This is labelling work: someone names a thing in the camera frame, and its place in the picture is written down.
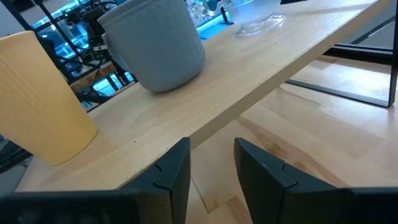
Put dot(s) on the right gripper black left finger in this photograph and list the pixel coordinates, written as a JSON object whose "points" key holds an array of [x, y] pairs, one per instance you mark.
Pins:
{"points": [[174, 174]]}

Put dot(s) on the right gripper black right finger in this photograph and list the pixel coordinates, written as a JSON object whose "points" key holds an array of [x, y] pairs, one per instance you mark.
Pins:
{"points": [[270, 189]]}

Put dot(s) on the grey ceramic mug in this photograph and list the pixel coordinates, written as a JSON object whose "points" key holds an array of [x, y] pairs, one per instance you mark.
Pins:
{"points": [[155, 46]]}

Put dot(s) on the yellow ribbed cup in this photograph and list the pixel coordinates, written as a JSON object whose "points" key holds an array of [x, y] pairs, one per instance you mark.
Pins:
{"points": [[40, 109]]}

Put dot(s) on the clear glass cup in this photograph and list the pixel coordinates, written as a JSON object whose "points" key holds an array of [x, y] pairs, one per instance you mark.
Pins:
{"points": [[255, 15]]}

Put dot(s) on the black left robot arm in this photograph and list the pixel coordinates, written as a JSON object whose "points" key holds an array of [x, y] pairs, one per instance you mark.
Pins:
{"points": [[93, 15]]}

